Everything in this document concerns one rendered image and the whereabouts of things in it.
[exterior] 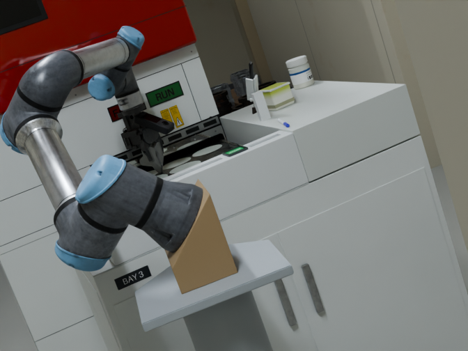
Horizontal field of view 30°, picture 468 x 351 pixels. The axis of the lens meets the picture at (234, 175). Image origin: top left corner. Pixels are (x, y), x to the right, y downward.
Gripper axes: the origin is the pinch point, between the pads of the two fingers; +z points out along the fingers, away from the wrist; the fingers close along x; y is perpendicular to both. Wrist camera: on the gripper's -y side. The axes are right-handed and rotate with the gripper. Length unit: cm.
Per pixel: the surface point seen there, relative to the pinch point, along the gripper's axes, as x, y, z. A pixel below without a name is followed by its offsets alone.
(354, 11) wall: -337, 69, 5
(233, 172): 23.8, -40.5, -1.0
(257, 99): -10.1, -33.7, -11.6
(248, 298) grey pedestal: 61, -58, 17
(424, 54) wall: 187, -156, -47
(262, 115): -10.0, -33.6, -6.7
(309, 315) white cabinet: 19, -45, 43
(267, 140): 12.4, -46.3, -4.6
